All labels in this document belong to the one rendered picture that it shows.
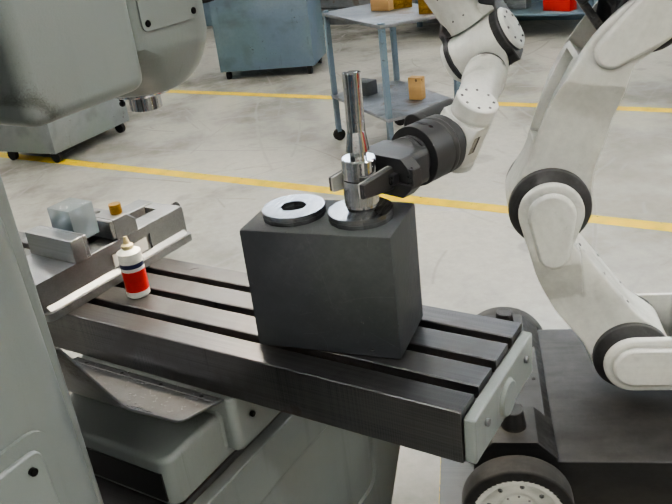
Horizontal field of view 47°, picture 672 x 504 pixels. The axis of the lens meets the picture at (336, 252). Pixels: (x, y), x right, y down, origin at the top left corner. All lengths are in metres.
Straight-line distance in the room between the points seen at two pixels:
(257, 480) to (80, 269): 0.47
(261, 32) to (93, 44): 6.35
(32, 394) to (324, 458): 0.77
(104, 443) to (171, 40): 0.60
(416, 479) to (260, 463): 1.04
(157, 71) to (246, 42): 6.26
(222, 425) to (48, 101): 0.56
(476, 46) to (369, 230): 0.48
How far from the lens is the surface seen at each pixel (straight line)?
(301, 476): 1.49
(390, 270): 1.02
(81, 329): 1.39
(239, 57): 7.44
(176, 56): 1.15
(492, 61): 1.36
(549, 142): 1.40
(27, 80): 0.94
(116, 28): 1.02
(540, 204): 1.38
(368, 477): 1.75
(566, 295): 1.52
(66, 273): 1.40
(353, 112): 1.01
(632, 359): 1.55
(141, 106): 1.20
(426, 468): 2.36
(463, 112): 1.16
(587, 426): 1.60
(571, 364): 1.77
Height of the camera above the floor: 1.55
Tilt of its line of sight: 25 degrees down
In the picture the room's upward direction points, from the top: 7 degrees counter-clockwise
